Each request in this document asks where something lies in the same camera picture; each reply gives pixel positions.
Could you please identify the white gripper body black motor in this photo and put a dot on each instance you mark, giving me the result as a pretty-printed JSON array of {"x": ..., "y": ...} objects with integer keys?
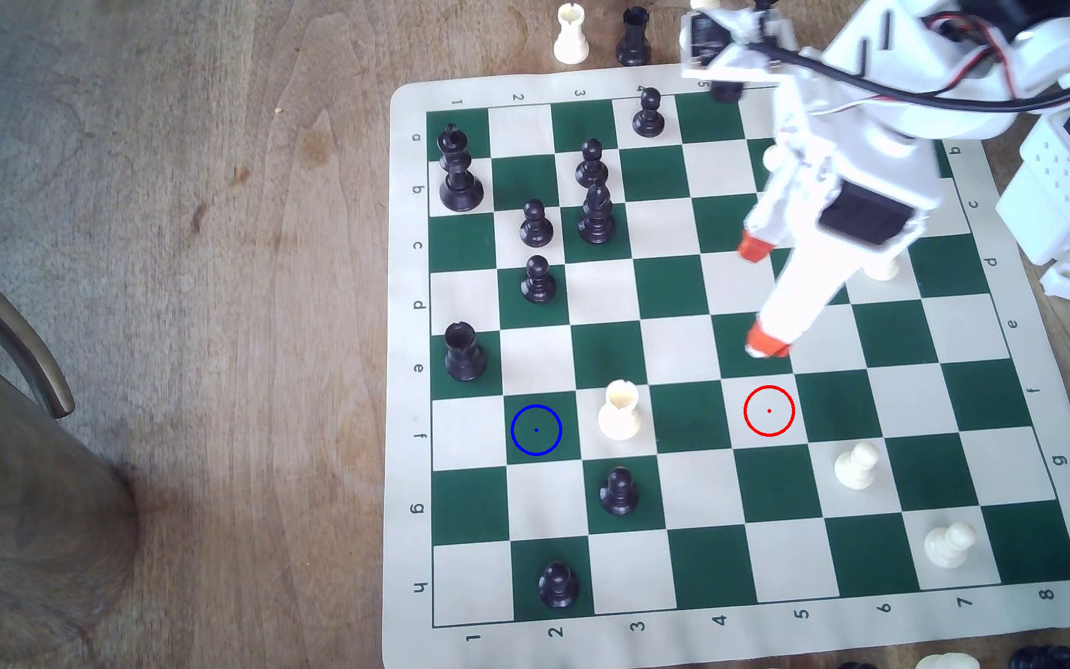
[{"x": 832, "y": 248}]

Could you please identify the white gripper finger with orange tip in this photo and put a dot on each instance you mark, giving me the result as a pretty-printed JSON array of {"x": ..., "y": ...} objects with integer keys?
[
  {"x": 795, "y": 311},
  {"x": 776, "y": 218}
]

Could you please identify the white rook chess piece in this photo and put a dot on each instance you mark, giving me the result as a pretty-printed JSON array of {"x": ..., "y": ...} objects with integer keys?
[
  {"x": 571, "y": 42},
  {"x": 620, "y": 413}
]

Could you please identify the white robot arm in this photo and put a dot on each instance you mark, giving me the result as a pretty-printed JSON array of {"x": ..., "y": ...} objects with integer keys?
[{"x": 1055, "y": 176}]

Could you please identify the white pawn chess piece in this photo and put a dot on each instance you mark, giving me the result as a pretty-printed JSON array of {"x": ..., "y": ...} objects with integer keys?
[
  {"x": 881, "y": 272},
  {"x": 855, "y": 469},
  {"x": 946, "y": 548},
  {"x": 770, "y": 159}
]

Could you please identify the green white chess mat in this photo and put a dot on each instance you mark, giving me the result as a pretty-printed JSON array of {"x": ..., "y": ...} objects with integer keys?
[{"x": 684, "y": 353}]

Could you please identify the black pawn chess piece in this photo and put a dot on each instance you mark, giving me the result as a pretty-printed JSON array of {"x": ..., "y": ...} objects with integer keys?
[
  {"x": 648, "y": 119},
  {"x": 558, "y": 587},
  {"x": 620, "y": 497},
  {"x": 539, "y": 286},
  {"x": 592, "y": 169},
  {"x": 536, "y": 230}
]

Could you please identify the black bishop chess piece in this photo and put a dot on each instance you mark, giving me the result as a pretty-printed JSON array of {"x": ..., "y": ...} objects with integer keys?
[{"x": 596, "y": 223}]

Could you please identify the black rook chess piece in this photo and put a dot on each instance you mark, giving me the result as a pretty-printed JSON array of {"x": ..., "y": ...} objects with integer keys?
[
  {"x": 464, "y": 358},
  {"x": 633, "y": 42}
]

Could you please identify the black king chess piece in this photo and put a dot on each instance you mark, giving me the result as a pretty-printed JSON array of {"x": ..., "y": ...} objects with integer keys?
[{"x": 459, "y": 190}]

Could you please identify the black captured chess piece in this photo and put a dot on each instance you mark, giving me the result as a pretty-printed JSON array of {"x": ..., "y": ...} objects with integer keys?
[
  {"x": 1046, "y": 659},
  {"x": 856, "y": 666}
]

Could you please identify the white captured chess piece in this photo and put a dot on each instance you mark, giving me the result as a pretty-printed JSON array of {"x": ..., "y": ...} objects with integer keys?
[{"x": 946, "y": 662}]

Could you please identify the curved metal chair bar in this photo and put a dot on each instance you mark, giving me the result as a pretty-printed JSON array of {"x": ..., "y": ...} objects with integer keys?
[{"x": 10, "y": 330}]

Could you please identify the dark wooden chair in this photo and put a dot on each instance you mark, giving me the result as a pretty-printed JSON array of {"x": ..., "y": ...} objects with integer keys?
[{"x": 24, "y": 520}]

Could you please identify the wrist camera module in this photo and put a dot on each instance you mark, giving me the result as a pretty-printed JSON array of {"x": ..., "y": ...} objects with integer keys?
[{"x": 716, "y": 37}]

